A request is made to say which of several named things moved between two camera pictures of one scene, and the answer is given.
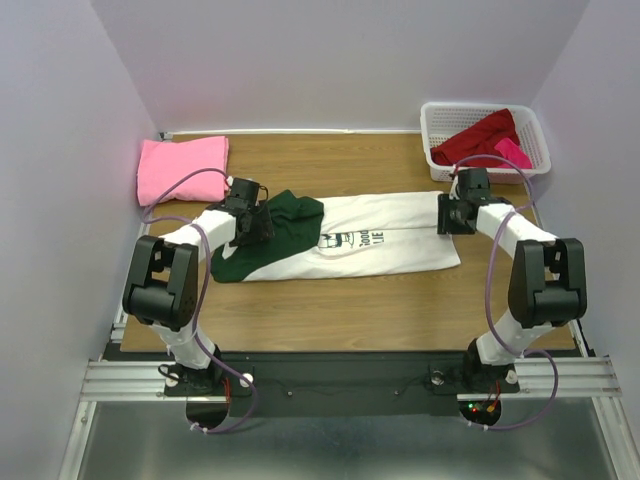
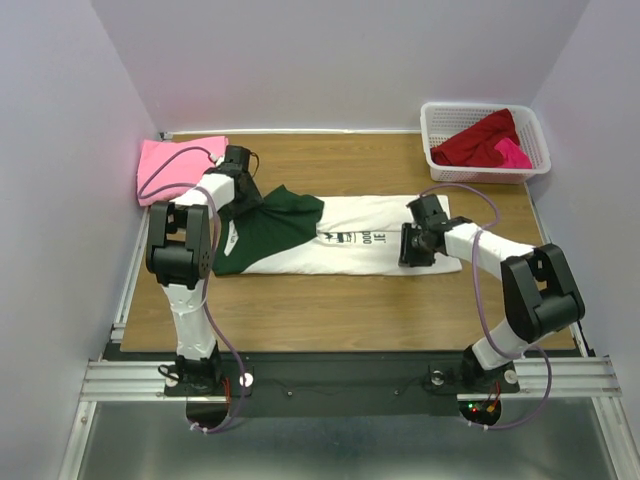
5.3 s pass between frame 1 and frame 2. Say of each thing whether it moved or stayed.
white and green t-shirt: stayed
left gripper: moved
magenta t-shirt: stayed
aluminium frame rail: stayed
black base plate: stayed
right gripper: moved
